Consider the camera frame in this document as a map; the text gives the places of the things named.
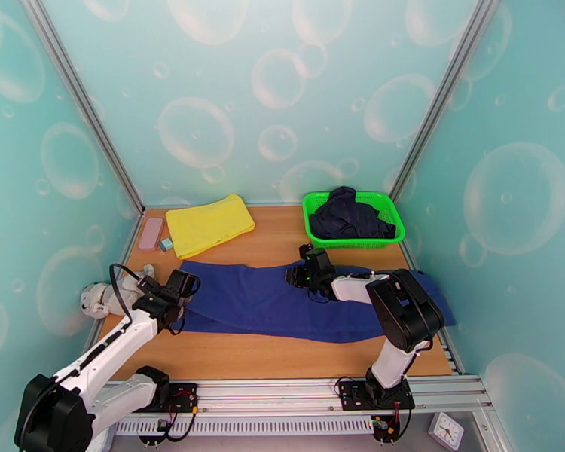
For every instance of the blue trousers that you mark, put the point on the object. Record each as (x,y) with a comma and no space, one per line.
(254,300)

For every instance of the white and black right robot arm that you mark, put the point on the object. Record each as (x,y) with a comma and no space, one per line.
(358,286)

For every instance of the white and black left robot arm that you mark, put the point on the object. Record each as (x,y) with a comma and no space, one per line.
(103,347)

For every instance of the dark navy trousers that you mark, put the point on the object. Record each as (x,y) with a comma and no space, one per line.
(348,220)

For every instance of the folded yellow trousers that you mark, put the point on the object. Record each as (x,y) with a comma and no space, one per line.
(207,224)

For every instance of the small teal box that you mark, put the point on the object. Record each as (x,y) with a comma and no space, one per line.
(165,244)

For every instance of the white plush toy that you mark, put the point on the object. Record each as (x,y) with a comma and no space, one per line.
(96,300)

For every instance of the pink case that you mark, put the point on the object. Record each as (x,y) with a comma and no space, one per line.
(150,233)

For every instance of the green plastic basket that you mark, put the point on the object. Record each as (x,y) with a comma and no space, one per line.
(391,215)

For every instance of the square white clock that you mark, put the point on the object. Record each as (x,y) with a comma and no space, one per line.
(446,431)

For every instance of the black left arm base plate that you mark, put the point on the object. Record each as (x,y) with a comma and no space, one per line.
(183,396)

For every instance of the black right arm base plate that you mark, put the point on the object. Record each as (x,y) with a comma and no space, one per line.
(353,394)

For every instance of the aluminium corner post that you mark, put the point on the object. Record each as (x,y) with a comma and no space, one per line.
(447,88)
(80,97)

